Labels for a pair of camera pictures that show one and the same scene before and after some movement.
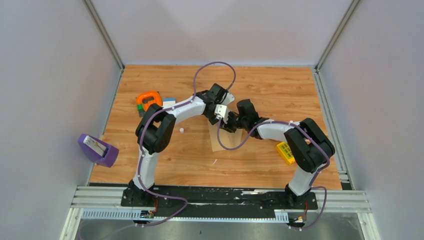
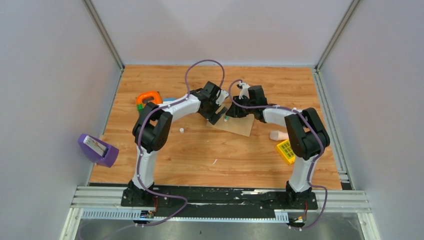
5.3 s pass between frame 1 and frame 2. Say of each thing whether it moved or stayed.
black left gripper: stayed
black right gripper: moved
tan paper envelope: moved
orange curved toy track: stayed
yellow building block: stayed
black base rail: stayed
